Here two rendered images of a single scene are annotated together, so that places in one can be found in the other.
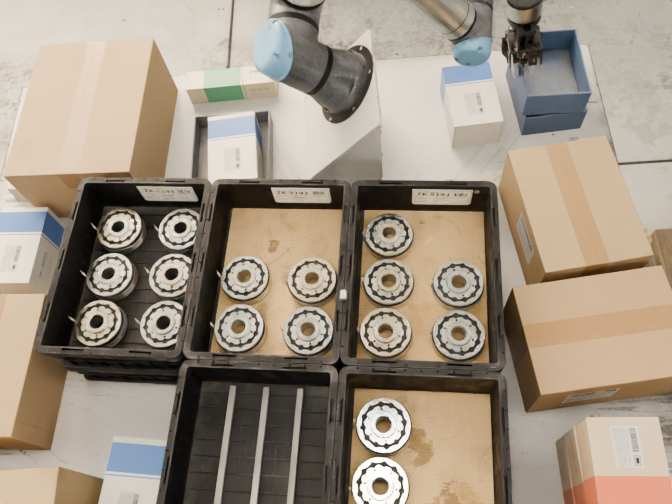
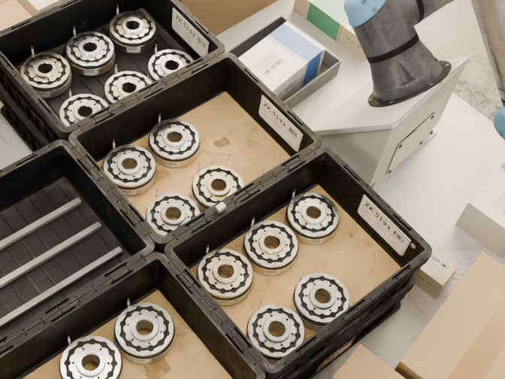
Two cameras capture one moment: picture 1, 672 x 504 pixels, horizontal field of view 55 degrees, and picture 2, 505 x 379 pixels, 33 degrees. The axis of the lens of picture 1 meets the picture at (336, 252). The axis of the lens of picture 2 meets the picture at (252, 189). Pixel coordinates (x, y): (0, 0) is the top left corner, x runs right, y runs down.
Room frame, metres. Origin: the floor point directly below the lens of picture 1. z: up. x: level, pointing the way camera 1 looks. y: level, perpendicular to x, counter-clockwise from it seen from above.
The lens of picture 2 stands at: (-0.26, -0.42, 2.20)
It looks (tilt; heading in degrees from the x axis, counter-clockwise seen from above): 55 degrees down; 27
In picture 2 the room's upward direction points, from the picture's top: 11 degrees clockwise
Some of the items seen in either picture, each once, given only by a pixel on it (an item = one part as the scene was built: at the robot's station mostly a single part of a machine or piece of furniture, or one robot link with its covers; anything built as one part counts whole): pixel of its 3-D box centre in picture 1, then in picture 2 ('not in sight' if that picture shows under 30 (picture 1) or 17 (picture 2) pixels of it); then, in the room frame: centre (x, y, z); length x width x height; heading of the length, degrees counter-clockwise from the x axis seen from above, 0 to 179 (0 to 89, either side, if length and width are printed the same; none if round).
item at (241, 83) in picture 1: (232, 84); (337, 21); (1.23, 0.18, 0.73); 0.24 x 0.06 x 0.06; 82
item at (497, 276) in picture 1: (422, 270); (300, 253); (0.50, -0.16, 0.92); 0.40 x 0.30 x 0.02; 166
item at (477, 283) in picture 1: (458, 283); (322, 298); (0.48, -0.23, 0.86); 0.10 x 0.10 x 0.01
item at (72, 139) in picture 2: (271, 266); (197, 143); (0.57, 0.13, 0.92); 0.40 x 0.30 x 0.02; 166
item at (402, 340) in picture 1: (385, 332); (225, 273); (0.41, -0.06, 0.86); 0.10 x 0.10 x 0.01
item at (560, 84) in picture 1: (549, 71); not in sight; (0.99, -0.60, 0.81); 0.20 x 0.15 x 0.07; 171
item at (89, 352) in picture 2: (380, 486); (90, 362); (0.13, 0.01, 0.86); 0.05 x 0.05 x 0.01
